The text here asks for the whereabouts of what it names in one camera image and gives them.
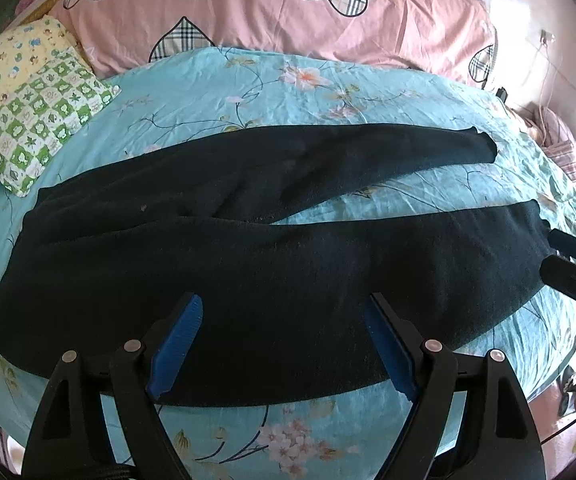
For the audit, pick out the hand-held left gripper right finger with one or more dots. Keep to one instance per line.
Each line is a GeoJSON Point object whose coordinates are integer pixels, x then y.
{"type": "Point", "coordinates": [393, 345]}

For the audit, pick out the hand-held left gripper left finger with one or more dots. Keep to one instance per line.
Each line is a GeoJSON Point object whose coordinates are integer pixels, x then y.
{"type": "Point", "coordinates": [180, 345]}

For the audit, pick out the black pants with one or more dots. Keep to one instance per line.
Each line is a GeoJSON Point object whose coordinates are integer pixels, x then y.
{"type": "Point", "coordinates": [268, 260]}

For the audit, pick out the pink striped cloth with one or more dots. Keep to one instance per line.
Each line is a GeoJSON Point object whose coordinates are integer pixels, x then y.
{"type": "Point", "coordinates": [563, 150]}

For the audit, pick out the small black device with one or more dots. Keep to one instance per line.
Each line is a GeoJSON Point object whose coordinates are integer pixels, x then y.
{"type": "Point", "coordinates": [502, 95]}

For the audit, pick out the blue floral bed sheet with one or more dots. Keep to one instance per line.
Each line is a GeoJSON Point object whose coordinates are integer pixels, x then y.
{"type": "Point", "coordinates": [217, 90]}

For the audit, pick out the green checked pillow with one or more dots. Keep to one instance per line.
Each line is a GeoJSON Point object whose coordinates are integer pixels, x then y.
{"type": "Point", "coordinates": [42, 110]}

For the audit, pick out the pink heart-patterned pillow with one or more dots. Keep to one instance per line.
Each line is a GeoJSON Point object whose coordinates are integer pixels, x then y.
{"type": "Point", "coordinates": [268, 10]}

